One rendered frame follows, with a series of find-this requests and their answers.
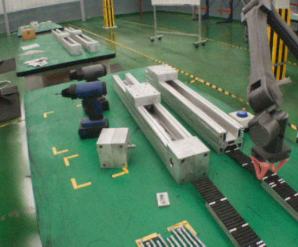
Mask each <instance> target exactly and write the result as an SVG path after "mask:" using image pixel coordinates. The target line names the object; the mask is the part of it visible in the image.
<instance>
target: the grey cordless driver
mask: <svg viewBox="0 0 298 247"><path fill-rule="evenodd" d="M106 75H107V70H106V66H105V65H104V64H100V65H94V66H86V67H82V69H76V70H75V71H74V72H71V73H69V76H68V77H64V79H67V78H69V79H70V80H71V81H72V80H78V81H82V80H84V81H85V82H96V81H100V79H98V78H100V77H103V76H106ZM97 98H99V99H100V102H101V105H102V109H103V111H106V110H109V101H108V100H107V99H106V98H105V97H104V96H103V95H102V97H97ZM82 107H83V105H82ZM83 111H84V112H85V114H86V115H88V114H87V111H86V108H85V107H83Z"/></svg>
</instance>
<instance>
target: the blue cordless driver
mask: <svg viewBox="0 0 298 247"><path fill-rule="evenodd" d="M107 94H108V90H107V85H106V82H105V81H103V82H101V81H96V82H84V83H77V85H75V84H74V85H70V86H69V87H67V88H64V89H62V90H61V93H57V94H55V95H62V97H64V98H71V99H72V100H74V99H78V98H79V99H83V100H82V105H83V107H85V108H86V111H87V114H88V117H84V118H83V120H82V122H80V125H79V131H78V133H79V136H80V138H81V139H88V138H98V137H100V134H101V132H102V129H103V128H110V127H109V120H108V119H107V118H105V116H104V115H103V114H102V113H103V109H102V105H101V102H100V99H99V98H97V97H102V95H104V96H106V95H107Z"/></svg>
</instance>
